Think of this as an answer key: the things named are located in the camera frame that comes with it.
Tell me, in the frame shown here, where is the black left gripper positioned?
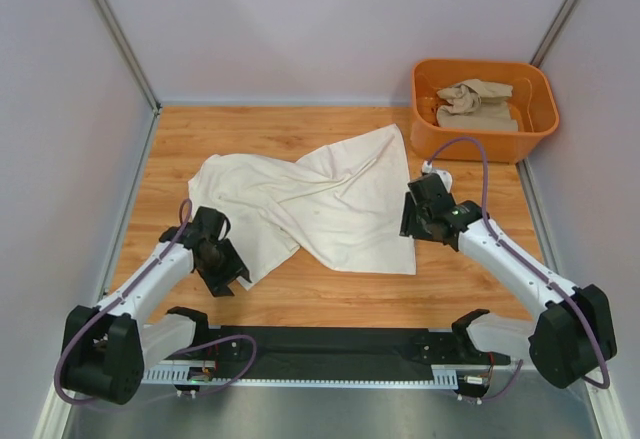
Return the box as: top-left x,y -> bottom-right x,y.
196,239 -> 250,298

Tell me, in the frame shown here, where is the white t shirt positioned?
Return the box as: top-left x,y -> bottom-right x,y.
188,125 -> 416,290

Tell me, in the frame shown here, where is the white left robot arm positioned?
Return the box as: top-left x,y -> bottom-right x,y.
53,200 -> 253,405

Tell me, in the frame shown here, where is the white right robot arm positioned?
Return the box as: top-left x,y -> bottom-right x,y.
400,172 -> 617,389

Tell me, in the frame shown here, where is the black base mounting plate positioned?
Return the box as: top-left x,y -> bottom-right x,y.
194,326 -> 510,382

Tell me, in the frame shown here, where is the beige t shirt in bin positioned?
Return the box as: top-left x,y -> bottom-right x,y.
436,79 -> 519,132

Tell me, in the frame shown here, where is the orange plastic bin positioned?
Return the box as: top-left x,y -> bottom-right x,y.
410,59 -> 559,164

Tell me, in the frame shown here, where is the grey slotted cable duct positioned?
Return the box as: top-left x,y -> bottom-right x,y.
142,362 -> 459,390

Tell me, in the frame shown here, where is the left aluminium frame post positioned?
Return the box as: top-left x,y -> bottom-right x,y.
91,0 -> 161,114

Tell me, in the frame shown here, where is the aluminium frame post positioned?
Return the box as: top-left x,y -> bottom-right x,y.
529,0 -> 580,68
91,0 -> 161,114

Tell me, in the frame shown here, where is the right aluminium frame post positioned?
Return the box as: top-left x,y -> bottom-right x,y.
529,0 -> 580,68

